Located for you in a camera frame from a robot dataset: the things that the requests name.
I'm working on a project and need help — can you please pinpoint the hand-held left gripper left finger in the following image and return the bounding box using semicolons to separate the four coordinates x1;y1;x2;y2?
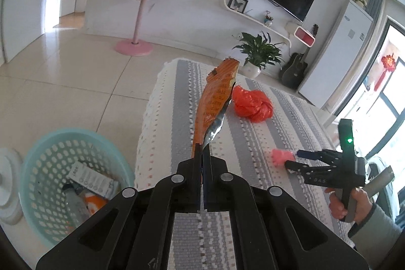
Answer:
36;143;203;270

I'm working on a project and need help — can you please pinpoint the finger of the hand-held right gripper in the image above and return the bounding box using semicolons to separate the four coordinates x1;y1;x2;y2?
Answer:
285;161;333;177
296;150;342;162

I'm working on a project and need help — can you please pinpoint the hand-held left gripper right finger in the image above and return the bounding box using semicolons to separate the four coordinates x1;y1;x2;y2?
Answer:
202;153;370;270

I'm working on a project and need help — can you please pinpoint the pink sponge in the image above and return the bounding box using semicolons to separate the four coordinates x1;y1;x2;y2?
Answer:
271;149;296;167

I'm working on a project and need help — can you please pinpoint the orange snack packet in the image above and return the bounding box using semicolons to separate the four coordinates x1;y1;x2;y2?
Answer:
191;58;239;160

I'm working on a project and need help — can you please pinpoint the white milk carton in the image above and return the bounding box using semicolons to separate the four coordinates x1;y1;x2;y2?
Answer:
69;162;114;196

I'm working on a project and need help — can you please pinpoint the orange white wrapper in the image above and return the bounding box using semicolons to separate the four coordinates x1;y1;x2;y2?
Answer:
83;194;109;214

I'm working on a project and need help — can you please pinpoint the clear plastic bottle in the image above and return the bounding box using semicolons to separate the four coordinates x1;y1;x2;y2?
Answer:
63;183;92;228

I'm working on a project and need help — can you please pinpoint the teal plastic basket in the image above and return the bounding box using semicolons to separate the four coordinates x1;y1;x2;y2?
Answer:
19;128;136;250

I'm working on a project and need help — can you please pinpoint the person's right forearm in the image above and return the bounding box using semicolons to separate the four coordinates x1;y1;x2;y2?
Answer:
348;203;404;255

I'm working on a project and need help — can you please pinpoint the person's right hand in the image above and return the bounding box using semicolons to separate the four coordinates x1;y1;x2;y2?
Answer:
326;188;376;224

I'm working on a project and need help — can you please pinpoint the grey tube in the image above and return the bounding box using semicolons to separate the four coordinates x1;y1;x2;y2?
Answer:
366;165;395;195

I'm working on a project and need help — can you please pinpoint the orange plastic bag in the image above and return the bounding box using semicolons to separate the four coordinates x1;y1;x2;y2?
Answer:
232;86;273;123

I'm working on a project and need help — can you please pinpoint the black guitar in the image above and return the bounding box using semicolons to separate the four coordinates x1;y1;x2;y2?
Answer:
279;24;319;90

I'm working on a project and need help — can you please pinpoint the white refrigerator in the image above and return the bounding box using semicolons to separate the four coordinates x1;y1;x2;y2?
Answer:
297;0;374;109

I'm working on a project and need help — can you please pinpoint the red knot decoration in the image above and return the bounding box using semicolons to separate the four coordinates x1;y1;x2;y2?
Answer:
373;53;397;92

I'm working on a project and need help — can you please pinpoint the red white rounded box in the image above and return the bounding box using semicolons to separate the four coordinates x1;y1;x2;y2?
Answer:
293;26;316;48

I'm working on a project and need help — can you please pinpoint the potted green plant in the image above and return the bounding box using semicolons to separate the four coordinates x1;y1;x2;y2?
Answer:
232;32;285;78

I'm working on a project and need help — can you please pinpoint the pink coat rack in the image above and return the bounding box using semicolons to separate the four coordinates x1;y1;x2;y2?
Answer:
114;0;154;57

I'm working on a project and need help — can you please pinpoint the grey curtain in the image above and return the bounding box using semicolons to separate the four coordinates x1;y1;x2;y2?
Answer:
364;0;385;27

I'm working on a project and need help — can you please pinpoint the framed butterfly picture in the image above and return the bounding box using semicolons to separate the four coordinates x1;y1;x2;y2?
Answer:
228;0;249;13

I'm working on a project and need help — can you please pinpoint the pink round table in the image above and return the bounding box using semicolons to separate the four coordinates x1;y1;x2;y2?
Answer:
0;148;24;224

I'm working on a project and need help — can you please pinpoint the white door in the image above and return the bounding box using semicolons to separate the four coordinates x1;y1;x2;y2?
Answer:
0;0;51;63

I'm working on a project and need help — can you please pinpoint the curved white wall shelf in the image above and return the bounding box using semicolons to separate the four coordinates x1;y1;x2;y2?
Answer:
224;0;292;51

